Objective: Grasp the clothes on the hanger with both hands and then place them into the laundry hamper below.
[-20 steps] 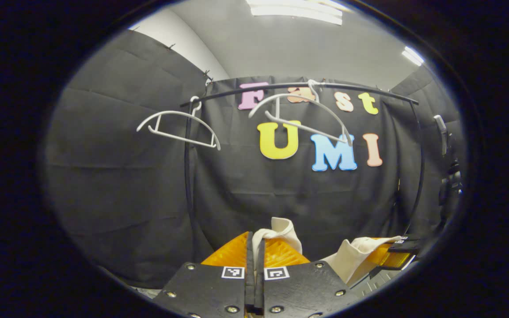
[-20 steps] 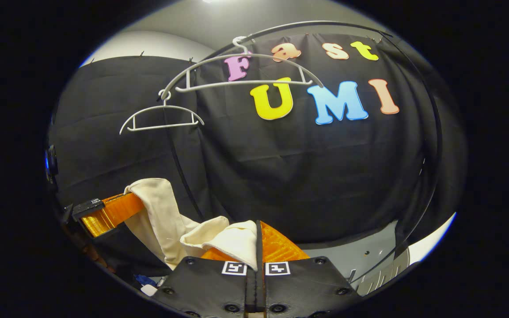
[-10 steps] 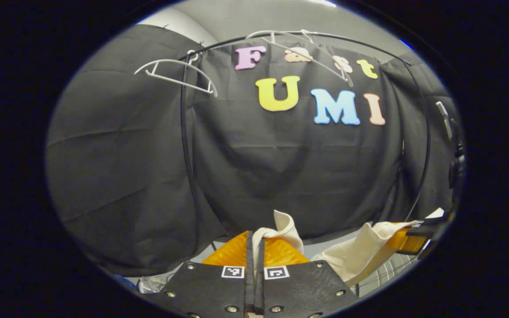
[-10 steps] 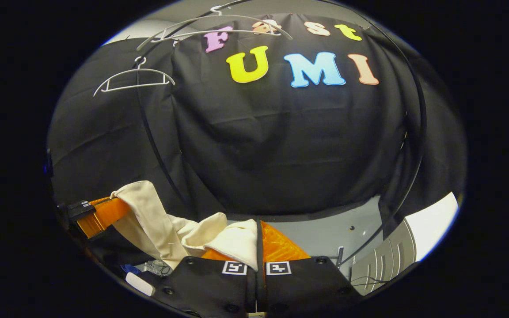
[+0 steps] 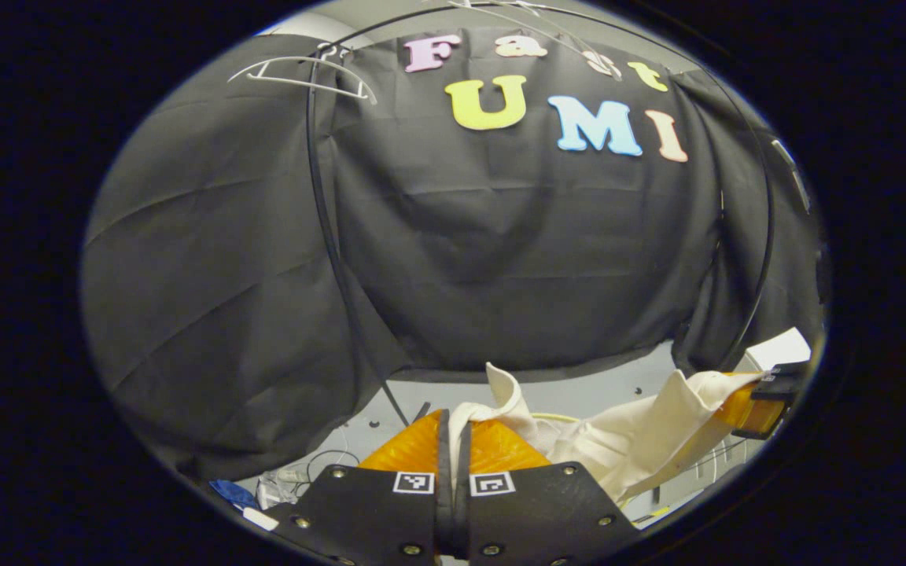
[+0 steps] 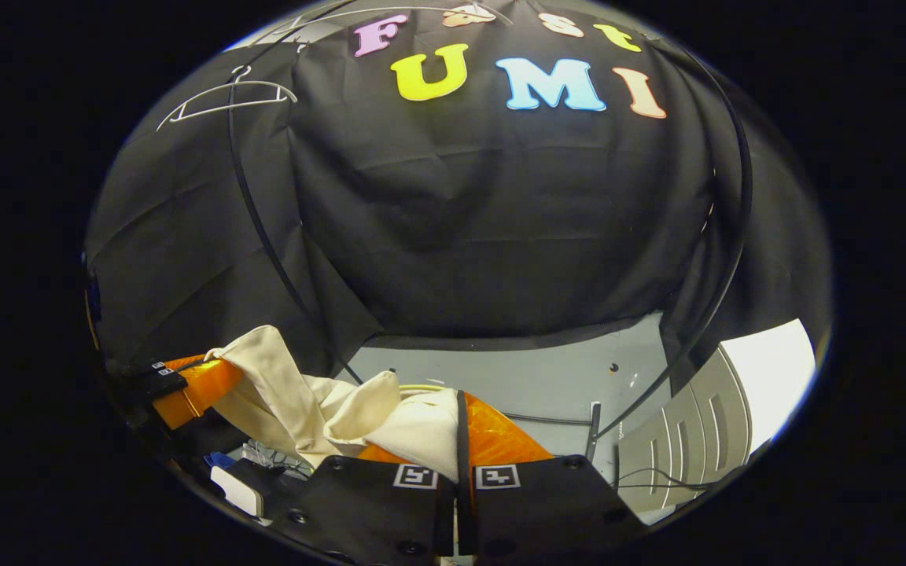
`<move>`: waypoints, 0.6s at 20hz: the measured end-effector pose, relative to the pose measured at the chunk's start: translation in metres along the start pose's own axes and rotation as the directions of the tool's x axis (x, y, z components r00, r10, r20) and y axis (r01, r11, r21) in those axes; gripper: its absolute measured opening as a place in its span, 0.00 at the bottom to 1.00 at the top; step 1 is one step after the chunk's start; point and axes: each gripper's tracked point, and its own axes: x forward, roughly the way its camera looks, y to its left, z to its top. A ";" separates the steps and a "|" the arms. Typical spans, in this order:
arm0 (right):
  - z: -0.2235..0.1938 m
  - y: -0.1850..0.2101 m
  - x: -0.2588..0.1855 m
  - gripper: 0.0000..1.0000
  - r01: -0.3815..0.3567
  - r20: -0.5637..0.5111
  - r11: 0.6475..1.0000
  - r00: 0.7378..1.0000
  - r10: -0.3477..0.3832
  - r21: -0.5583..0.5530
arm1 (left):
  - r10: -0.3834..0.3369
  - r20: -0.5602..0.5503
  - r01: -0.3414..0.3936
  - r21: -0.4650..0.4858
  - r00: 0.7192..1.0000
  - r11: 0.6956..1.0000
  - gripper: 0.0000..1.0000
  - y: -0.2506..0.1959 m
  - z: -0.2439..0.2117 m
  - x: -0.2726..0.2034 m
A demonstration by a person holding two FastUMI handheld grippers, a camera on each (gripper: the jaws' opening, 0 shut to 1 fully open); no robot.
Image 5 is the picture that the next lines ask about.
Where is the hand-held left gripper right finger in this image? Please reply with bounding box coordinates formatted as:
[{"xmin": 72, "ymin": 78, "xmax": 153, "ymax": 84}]
[{"xmin": 453, "ymin": 419, "xmax": 643, "ymax": 566}]

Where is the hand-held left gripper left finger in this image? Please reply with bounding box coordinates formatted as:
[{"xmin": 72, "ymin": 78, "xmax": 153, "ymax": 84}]
[{"xmin": 282, "ymin": 407, "xmax": 455, "ymax": 566}]

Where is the cream long-sleeved shirt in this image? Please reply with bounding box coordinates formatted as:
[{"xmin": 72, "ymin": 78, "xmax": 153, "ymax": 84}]
[{"xmin": 449, "ymin": 362, "xmax": 764, "ymax": 504}]

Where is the white plastic hanger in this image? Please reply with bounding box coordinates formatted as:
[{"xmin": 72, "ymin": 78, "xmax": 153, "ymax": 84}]
[
  {"xmin": 422, "ymin": 0, "xmax": 623, "ymax": 79},
  {"xmin": 227, "ymin": 53, "xmax": 379, "ymax": 107}
]

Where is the black clothes rack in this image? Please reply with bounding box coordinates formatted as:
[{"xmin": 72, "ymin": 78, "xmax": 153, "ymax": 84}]
[{"xmin": 305, "ymin": 0, "xmax": 778, "ymax": 429}]

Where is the crumpled white plastic wrap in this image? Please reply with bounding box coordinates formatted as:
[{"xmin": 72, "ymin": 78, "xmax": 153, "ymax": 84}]
[{"xmin": 255, "ymin": 469, "xmax": 308, "ymax": 510}]

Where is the small white block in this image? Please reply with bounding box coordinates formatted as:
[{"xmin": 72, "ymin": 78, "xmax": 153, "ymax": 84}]
[{"xmin": 241, "ymin": 506, "xmax": 281, "ymax": 532}]

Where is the blue cloth scrap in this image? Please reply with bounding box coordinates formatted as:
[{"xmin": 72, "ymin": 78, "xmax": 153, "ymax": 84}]
[{"xmin": 209, "ymin": 478, "xmax": 261, "ymax": 512}]

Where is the black backdrop cloth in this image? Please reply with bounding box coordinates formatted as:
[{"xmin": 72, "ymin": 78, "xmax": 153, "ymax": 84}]
[{"xmin": 79, "ymin": 28, "xmax": 827, "ymax": 480}]

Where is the thin black cable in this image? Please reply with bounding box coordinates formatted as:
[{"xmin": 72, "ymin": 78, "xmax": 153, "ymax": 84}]
[{"xmin": 306, "ymin": 448, "xmax": 361, "ymax": 486}]

